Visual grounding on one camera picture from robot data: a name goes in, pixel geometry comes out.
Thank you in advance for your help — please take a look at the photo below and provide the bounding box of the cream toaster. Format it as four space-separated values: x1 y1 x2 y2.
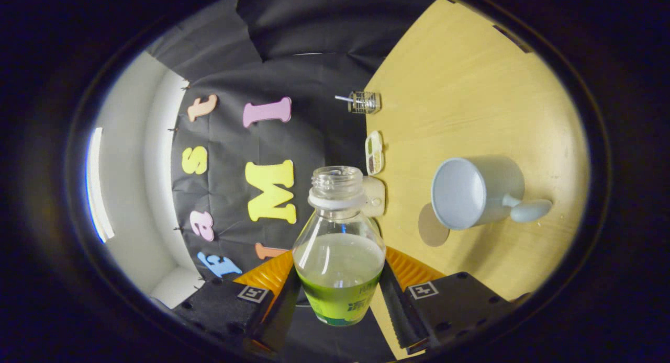
361 176 386 218

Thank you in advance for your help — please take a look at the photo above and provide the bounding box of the wire mesh holder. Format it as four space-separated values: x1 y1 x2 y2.
348 91 382 115

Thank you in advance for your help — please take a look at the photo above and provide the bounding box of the wooden table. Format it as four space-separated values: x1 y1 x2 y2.
364 0 589 361

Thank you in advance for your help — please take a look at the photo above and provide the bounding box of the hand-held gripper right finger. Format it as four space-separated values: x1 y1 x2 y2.
378 246 532 353

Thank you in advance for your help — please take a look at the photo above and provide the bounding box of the black backdrop cloth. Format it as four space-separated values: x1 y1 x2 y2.
147 0 440 361

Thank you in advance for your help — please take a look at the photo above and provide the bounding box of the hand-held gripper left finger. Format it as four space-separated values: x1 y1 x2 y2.
173 249 303 353

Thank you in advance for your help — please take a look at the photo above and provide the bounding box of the pale grey cup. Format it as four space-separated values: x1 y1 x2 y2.
431 156 553 231

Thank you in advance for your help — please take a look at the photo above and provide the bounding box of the ceiling light panel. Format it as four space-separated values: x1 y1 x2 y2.
86 127 116 243

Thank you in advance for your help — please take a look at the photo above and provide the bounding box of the white divided snack tray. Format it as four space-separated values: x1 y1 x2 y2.
365 131 385 176

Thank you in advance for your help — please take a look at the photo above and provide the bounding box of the round brown coaster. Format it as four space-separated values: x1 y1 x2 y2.
418 203 451 247

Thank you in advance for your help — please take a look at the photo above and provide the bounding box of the clear juice bottle green label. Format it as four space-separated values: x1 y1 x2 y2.
292 166 387 327

